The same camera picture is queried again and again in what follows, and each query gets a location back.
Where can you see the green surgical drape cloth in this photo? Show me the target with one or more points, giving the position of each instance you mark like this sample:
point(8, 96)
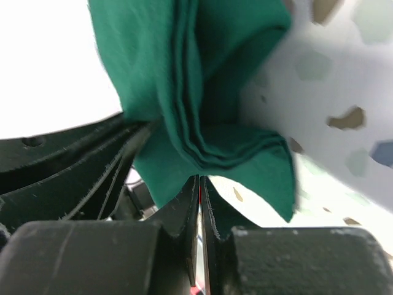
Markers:
point(183, 64)

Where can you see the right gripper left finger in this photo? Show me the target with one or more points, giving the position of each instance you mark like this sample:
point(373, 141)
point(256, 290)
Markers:
point(155, 256)

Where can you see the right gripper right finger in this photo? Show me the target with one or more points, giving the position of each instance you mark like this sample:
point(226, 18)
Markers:
point(242, 258)

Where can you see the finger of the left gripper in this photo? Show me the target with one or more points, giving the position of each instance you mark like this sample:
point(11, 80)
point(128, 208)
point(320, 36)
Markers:
point(31, 161)
point(72, 195)

